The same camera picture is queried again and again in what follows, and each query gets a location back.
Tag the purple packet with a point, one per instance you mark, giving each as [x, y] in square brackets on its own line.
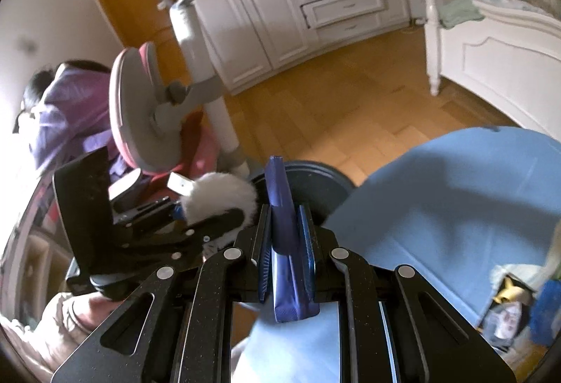
[280, 190]

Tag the blue tablecloth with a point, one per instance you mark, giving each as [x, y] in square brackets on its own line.
[438, 199]

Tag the dark round bin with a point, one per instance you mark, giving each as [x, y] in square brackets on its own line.
[315, 190]

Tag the person's left forearm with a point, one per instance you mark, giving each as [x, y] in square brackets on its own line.
[57, 330]

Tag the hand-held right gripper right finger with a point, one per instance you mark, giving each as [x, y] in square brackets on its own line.
[309, 260]

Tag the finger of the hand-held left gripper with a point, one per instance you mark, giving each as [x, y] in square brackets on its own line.
[142, 212]
[184, 232]

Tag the bookshelf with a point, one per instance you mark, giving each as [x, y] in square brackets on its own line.
[39, 243]

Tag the green cloth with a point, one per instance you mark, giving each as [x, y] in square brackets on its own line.
[460, 8]

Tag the yellow toy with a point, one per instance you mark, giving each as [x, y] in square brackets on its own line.
[508, 291]

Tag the small white box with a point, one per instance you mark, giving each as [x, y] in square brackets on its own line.
[180, 183]

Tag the white fluffy ball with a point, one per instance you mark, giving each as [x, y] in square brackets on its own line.
[219, 190]

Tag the pink grey chair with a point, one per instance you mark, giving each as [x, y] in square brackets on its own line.
[131, 111]

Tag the orange wooden door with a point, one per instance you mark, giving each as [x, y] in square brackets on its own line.
[127, 10]

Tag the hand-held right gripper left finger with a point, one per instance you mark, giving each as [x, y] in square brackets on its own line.
[265, 260]

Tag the white plastic bag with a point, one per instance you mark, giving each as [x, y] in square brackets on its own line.
[506, 321]

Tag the white wooden bed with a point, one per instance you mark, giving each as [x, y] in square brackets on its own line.
[491, 59]

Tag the blue cloth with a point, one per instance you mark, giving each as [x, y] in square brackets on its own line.
[545, 313]

